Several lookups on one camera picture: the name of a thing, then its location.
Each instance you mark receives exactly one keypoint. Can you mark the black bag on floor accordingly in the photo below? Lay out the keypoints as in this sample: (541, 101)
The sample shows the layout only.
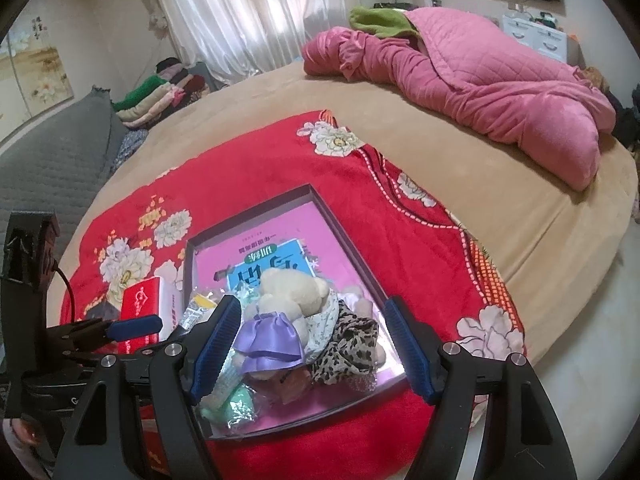
(627, 124)

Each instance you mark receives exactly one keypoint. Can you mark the white drawer cabinet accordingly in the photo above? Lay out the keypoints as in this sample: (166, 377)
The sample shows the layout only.
(545, 40)

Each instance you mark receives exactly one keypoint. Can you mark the grey tray with pink book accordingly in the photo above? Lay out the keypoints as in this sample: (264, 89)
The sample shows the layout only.
(295, 230)

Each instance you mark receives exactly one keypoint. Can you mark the wall painting panels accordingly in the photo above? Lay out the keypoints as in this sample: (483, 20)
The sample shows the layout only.
(32, 75)

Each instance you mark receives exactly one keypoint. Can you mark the beige round bed cover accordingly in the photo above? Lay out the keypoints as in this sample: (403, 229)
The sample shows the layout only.
(551, 245)

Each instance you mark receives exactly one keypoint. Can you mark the clear bag with pink item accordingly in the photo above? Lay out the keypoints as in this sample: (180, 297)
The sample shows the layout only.
(288, 386)

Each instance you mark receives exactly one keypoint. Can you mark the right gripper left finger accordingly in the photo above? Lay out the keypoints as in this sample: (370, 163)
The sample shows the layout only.
(104, 439)

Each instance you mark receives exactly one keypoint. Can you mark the green sponge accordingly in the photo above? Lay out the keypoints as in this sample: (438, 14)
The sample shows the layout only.
(231, 411)

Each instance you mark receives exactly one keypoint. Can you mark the yellow white snack bag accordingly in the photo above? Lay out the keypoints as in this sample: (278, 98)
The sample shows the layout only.
(198, 310)

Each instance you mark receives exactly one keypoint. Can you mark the leopard print scrunchie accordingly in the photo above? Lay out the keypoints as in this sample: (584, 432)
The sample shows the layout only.
(352, 352)

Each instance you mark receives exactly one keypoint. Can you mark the red floral blanket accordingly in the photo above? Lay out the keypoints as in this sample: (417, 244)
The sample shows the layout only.
(414, 247)

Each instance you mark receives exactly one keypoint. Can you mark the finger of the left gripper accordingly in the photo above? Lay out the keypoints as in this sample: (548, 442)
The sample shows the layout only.
(98, 329)
(138, 343)

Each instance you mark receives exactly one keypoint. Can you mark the purple satin scrunchie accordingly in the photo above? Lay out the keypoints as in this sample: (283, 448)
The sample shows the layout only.
(268, 342)

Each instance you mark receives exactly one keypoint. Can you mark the red tissue box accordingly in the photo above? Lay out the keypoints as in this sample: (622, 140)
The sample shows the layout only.
(157, 296)

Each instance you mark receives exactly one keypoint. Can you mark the white floral scrunchie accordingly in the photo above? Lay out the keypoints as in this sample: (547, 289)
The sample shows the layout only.
(320, 328)

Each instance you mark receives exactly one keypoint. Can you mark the person's hand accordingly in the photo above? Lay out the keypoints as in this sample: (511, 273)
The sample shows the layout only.
(23, 438)

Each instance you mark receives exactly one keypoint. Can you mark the black glossy box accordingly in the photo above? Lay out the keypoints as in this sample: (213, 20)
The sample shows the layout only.
(104, 310)

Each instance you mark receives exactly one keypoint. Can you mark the grey quilted headboard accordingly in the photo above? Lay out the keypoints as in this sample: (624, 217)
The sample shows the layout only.
(61, 164)

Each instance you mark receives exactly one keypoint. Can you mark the green cloth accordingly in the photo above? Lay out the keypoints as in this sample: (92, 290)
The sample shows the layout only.
(382, 23)

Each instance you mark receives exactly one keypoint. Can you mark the white sheer curtain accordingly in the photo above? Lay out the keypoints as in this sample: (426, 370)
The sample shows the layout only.
(237, 39)

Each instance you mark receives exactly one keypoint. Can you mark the small green tissue pack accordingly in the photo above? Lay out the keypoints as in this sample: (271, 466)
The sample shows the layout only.
(228, 380)

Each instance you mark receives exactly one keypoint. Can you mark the dark patterned cloth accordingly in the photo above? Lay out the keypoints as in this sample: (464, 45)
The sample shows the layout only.
(130, 144)

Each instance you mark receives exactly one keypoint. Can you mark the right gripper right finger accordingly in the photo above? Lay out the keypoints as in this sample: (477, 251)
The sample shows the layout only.
(523, 437)

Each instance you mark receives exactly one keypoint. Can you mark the pink quilted duvet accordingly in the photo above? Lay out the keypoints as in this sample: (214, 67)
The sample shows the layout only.
(464, 67)

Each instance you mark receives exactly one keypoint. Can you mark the stack of folded clothes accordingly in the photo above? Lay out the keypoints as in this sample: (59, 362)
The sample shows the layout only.
(171, 88)

